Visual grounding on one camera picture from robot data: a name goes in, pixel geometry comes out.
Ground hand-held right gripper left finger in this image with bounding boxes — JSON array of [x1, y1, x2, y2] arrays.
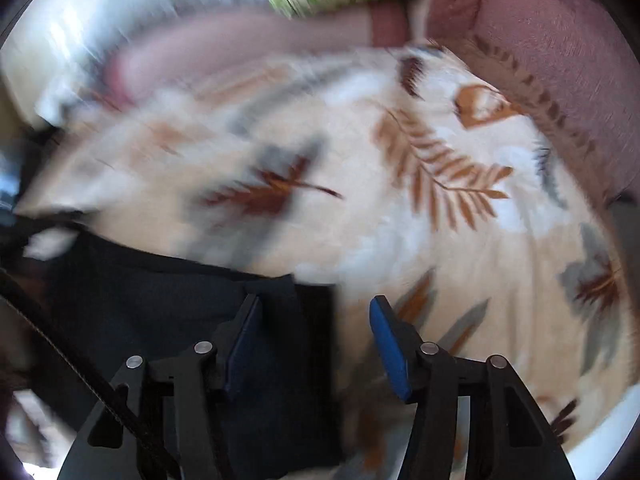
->
[[56, 294, 263, 480]]

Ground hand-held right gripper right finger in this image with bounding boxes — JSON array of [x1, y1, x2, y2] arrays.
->
[[369, 295, 577, 480]]

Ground black pants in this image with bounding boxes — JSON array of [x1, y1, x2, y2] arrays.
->
[[30, 227, 346, 476]]

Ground leaf print bed sheet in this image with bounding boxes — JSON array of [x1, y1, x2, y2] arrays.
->
[[17, 42, 633, 476]]

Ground pink bolster pillow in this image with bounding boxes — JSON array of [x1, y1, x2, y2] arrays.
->
[[107, 10, 381, 103]]

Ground black cable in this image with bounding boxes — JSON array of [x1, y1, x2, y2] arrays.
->
[[0, 210, 181, 480]]

